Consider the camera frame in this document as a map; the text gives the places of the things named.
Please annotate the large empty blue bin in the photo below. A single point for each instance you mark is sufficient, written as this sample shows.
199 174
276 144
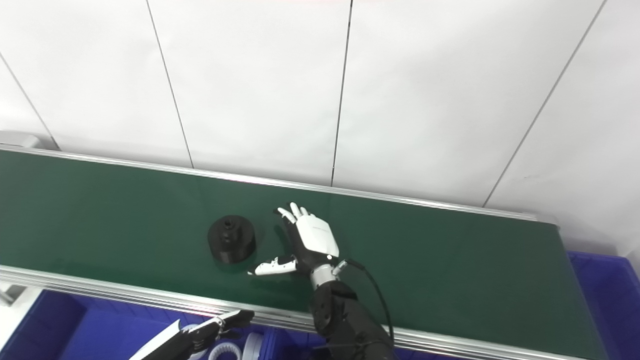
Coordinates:
610 300

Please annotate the blue bin with white rings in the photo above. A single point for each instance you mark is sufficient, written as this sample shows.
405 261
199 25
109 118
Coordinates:
100 335

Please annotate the black round part with boss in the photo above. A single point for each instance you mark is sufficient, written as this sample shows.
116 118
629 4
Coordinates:
240 250

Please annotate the green conveyor belt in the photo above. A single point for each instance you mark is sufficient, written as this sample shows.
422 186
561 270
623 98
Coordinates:
150 300
450 265

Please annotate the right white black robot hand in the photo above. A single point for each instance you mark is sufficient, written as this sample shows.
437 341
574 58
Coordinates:
315 237

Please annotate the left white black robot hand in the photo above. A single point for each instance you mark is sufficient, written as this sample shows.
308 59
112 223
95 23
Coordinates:
175 345

